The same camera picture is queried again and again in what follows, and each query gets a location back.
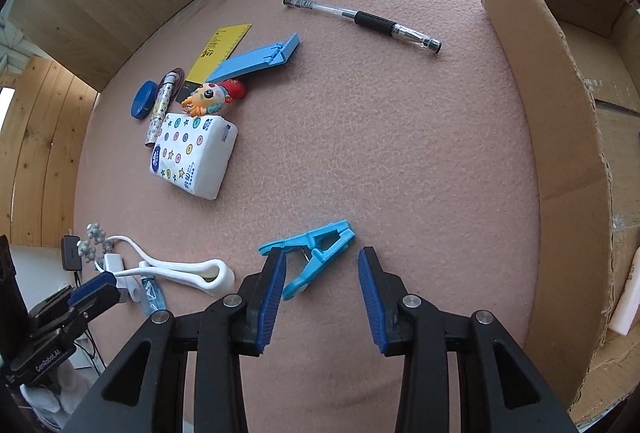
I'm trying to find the white power adapter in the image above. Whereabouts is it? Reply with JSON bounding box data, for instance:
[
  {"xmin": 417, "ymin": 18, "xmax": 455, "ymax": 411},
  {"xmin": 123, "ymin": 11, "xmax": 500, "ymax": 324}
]
[{"xmin": 103, "ymin": 252, "xmax": 142, "ymax": 303}]

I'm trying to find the white neck massager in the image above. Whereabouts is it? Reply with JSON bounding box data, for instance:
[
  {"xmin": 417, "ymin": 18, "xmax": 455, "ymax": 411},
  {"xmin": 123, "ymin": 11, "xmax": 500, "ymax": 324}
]
[{"xmin": 78, "ymin": 223, "xmax": 235, "ymax": 297}]

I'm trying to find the blue clear small bottle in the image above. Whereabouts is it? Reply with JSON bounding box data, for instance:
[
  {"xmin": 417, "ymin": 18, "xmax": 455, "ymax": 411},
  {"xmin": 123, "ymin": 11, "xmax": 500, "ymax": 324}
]
[{"xmin": 140, "ymin": 276, "xmax": 167, "ymax": 317}]

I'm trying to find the blue plastic clip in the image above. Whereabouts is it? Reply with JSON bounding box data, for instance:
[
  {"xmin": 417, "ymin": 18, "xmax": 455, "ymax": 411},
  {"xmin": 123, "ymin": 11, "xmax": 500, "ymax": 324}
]
[{"xmin": 258, "ymin": 219, "xmax": 356, "ymax": 301}]

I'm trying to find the pink small bottle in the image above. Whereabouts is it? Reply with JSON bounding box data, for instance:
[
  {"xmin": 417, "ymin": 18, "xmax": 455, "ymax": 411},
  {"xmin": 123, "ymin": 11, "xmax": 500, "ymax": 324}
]
[{"xmin": 608, "ymin": 248, "xmax": 640, "ymax": 335}]

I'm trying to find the patterned tissue pack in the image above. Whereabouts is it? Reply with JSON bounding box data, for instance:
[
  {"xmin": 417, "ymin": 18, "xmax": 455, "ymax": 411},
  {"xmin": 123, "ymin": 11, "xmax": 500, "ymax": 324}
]
[{"xmin": 150, "ymin": 114, "xmax": 238, "ymax": 200}]

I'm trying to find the blue round tin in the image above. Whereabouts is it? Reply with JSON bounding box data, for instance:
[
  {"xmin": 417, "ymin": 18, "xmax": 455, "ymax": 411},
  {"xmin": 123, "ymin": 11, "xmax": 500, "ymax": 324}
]
[{"xmin": 130, "ymin": 80, "xmax": 158, "ymax": 120}]

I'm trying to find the patterned lighter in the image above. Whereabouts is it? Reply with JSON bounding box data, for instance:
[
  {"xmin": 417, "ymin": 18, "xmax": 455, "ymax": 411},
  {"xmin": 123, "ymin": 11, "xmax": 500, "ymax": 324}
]
[{"xmin": 144, "ymin": 68, "xmax": 183, "ymax": 147}]

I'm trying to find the blue folding phone stand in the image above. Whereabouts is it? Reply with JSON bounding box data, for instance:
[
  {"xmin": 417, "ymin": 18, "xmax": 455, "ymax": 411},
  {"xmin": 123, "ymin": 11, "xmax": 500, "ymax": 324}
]
[{"xmin": 206, "ymin": 32, "xmax": 299, "ymax": 83}]

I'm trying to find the white gloved hand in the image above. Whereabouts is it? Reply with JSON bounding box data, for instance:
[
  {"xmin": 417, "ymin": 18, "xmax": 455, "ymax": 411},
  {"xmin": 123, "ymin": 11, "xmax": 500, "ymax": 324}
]
[{"xmin": 20, "ymin": 361, "xmax": 91, "ymax": 432}]

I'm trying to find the black charger brick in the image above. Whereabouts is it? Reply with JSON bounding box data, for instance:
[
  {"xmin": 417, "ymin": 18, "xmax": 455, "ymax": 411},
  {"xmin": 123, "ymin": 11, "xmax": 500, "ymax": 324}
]
[{"xmin": 61, "ymin": 235, "xmax": 82, "ymax": 271}]

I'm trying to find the pine wood headboard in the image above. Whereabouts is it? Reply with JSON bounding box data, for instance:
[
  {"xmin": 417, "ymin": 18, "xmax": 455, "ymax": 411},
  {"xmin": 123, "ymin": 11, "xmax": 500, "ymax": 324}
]
[{"xmin": 1, "ymin": 56, "xmax": 98, "ymax": 248}]

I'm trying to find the orange cartoon figurine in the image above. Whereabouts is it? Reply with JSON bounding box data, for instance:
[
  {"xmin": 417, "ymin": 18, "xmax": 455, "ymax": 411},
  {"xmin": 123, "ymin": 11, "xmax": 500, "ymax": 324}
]
[{"xmin": 181, "ymin": 79, "xmax": 247, "ymax": 117}]

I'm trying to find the pink bed blanket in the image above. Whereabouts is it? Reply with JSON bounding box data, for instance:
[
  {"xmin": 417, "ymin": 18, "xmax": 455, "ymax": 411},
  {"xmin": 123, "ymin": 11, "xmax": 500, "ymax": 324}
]
[{"xmin": 74, "ymin": 0, "xmax": 539, "ymax": 432}]

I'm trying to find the yellow black ruler card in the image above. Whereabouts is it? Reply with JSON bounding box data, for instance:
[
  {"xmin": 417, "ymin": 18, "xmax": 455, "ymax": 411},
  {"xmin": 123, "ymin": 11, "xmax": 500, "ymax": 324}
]
[{"xmin": 176, "ymin": 24, "xmax": 252, "ymax": 103}]

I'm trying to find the black gel pen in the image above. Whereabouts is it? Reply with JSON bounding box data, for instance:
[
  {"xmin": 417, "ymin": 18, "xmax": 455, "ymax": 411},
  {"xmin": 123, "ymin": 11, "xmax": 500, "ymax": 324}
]
[{"xmin": 282, "ymin": 0, "xmax": 442, "ymax": 54}]

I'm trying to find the cardboard box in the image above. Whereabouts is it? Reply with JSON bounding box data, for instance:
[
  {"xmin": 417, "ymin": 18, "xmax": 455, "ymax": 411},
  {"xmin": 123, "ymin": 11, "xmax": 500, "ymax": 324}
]
[{"xmin": 482, "ymin": 0, "xmax": 639, "ymax": 427}]

